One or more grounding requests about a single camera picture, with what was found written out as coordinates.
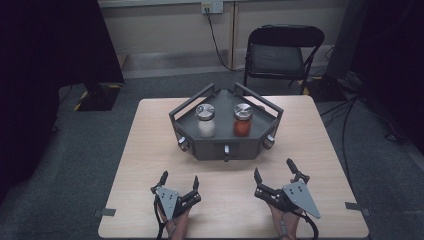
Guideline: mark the white wall socket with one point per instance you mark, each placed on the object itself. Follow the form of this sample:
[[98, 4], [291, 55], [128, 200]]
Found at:
[[212, 7]]

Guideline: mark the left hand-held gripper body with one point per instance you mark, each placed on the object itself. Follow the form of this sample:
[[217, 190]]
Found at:
[[168, 200]]

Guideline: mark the grey tape strip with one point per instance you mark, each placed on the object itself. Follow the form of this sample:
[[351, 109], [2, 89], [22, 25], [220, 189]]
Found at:
[[105, 212], [357, 208]]

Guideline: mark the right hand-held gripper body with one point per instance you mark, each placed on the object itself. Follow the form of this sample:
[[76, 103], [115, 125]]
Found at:
[[300, 196]]

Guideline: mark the dark curtain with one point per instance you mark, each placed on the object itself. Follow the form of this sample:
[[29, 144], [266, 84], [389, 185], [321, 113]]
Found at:
[[40, 83], [390, 50]]

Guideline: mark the black folding chair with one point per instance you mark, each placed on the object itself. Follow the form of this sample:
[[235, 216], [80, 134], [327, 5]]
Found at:
[[276, 58]]

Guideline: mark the black stand base yellow stripes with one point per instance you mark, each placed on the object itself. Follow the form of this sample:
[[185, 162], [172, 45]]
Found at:
[[100, 96]]

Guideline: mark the red powder jar metal lid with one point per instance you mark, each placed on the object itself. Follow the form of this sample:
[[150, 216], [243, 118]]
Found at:
[[242, 120]]

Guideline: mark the white powder jar metal lid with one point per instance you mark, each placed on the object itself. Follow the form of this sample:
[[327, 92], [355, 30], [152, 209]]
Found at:
[[205, 120]]

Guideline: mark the dark grey corner rack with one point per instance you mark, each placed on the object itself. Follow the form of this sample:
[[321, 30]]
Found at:
[[225, 146]]

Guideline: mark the person's left hand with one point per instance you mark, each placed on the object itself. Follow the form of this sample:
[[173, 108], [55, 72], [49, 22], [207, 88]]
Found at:
[[178, 226]]

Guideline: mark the person's right hand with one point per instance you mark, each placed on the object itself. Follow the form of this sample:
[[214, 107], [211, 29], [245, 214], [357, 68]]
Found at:
[[286, 225]]

